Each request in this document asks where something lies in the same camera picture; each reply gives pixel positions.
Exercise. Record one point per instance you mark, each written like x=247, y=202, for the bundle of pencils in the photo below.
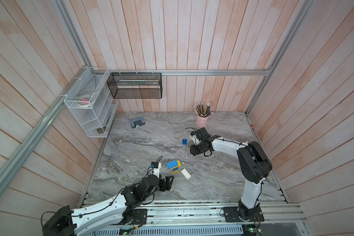
x=203, y=109

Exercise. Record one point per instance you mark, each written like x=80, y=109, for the black mesh basket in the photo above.
x=135, y=85

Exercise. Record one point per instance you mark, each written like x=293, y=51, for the white lego plate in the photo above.
x=186, y=173

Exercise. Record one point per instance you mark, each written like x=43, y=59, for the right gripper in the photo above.
x=193, y=150

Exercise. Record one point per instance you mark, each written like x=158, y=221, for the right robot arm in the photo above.
x=254, y=163

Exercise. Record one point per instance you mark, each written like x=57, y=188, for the white wire shelf rack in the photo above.
x=97, y=119

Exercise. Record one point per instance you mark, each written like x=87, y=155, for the blue grey stapler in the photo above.
x=137, y=122

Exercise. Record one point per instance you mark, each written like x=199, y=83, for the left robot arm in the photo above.
x=116, y=210

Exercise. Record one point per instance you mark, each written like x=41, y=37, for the pink pencil cup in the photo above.
x=201, y=121

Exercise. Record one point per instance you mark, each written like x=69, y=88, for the tape roll on shelf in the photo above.
x=85, y=101

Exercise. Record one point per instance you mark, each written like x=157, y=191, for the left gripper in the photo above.
x=168, y=185

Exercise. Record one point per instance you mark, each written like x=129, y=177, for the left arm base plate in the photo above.
x=134, y=217

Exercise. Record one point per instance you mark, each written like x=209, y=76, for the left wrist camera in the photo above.
x=155, y=169

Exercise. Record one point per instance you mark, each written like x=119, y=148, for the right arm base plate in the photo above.
x=243, y=214

